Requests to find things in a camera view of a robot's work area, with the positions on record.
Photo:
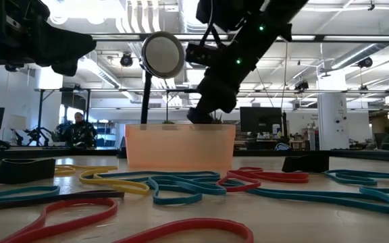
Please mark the red rubber band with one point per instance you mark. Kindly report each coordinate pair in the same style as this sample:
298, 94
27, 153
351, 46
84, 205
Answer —
79, 202
255, 184
282, 176

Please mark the blue storage shelf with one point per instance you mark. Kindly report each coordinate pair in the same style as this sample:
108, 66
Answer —
106, 138

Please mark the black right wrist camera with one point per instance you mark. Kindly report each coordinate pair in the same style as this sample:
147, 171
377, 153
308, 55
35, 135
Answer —
198, 54

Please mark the black ceiling camera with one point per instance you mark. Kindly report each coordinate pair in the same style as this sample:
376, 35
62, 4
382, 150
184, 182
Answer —
365, 62
126, 60
302, 86

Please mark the teal rubber band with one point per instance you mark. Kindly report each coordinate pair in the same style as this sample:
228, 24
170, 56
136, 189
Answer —
177, 201
316, 198
187, 174
54, 191
356, 182

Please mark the white round pillar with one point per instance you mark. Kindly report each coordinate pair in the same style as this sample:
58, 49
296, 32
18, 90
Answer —
333, 121

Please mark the orange translucent plastic bin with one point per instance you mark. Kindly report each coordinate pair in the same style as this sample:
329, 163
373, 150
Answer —
181, 148

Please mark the black overhead light beam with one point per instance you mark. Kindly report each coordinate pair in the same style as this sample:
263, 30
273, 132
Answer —
316, 38

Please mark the black desk lamp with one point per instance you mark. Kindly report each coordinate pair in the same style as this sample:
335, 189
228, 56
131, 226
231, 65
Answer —
162, 55

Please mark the dark purple rubber band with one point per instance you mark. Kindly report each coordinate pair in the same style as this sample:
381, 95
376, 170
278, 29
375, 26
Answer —
96, 194

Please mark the black computer monitor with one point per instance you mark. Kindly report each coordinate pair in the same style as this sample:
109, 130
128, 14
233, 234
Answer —
260, 119

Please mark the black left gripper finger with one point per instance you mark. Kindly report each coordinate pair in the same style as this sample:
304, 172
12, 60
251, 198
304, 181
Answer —
66, 68
66, 44

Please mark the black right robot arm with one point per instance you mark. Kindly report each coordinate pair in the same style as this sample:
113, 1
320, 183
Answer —
272, 20

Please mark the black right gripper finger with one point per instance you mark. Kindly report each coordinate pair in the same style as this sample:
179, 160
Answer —
201, 116

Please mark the small round green plant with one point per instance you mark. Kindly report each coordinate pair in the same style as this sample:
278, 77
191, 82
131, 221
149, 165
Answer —
168, 122

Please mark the yellow rubber band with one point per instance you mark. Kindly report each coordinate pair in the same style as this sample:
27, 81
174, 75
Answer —
137, 189
64, 170

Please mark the silver ventilation duct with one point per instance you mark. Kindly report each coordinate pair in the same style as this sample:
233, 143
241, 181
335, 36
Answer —
187, 17

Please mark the person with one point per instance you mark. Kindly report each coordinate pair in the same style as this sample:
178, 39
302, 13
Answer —
79, 133

